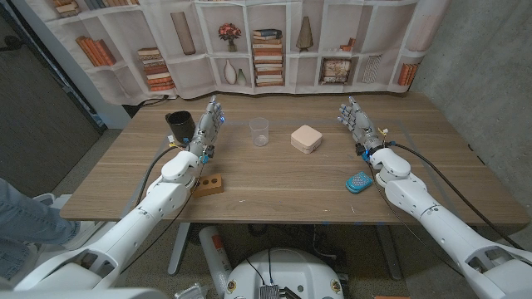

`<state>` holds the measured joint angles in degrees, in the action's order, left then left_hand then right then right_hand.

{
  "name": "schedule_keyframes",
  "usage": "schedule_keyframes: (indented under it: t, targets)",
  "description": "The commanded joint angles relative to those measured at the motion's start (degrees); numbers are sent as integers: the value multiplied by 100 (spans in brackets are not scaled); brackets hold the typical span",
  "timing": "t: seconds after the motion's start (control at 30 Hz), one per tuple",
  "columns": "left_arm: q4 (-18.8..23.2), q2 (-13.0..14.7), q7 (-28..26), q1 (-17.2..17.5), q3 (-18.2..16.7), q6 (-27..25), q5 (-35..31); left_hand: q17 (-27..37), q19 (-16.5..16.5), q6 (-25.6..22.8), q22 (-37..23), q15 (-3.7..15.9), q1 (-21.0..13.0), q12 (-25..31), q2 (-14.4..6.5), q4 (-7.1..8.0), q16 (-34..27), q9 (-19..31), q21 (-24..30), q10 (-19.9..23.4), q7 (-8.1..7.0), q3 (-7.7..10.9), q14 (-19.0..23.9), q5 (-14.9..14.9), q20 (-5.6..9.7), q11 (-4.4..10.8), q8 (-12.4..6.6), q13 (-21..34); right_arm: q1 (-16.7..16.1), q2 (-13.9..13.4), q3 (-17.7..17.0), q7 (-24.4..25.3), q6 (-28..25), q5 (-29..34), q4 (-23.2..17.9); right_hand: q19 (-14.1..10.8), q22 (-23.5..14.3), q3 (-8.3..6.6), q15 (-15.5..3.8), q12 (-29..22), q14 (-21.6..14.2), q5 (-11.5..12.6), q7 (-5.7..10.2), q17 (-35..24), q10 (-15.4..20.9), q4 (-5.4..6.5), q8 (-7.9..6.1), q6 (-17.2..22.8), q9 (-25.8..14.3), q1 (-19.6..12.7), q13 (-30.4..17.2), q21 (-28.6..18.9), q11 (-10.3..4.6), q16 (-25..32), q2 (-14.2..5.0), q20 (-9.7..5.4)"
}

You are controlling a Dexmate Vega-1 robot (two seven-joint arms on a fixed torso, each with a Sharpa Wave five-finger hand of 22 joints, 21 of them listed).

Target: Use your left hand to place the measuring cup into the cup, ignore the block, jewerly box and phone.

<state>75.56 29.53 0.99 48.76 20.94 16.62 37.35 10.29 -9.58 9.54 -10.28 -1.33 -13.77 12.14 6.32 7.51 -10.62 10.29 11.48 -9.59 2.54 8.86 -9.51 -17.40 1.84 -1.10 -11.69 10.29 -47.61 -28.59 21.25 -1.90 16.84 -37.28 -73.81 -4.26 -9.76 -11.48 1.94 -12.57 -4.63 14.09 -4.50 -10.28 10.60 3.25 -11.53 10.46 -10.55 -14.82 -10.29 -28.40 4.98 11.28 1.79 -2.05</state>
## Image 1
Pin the pink jewelry box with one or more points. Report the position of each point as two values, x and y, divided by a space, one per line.
306 139

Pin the clear plastic measuring cup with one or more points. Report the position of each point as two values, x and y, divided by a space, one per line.
259 133

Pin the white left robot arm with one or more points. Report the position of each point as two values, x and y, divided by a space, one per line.
137 224

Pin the grey table leg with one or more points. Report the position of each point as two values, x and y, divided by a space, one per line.
178 249
390 253

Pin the white roll with orange label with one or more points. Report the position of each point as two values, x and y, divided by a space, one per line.
216 257

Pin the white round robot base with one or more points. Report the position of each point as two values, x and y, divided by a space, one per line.
287 274

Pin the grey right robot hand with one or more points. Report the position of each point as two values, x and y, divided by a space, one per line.
362 124

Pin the black cup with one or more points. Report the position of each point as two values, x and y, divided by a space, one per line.
182 126

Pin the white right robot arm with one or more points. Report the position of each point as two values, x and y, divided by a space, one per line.
440 228

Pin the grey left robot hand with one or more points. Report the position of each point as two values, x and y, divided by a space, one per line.
207 128

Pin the brown block with three holes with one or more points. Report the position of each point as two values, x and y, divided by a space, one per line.
212 186

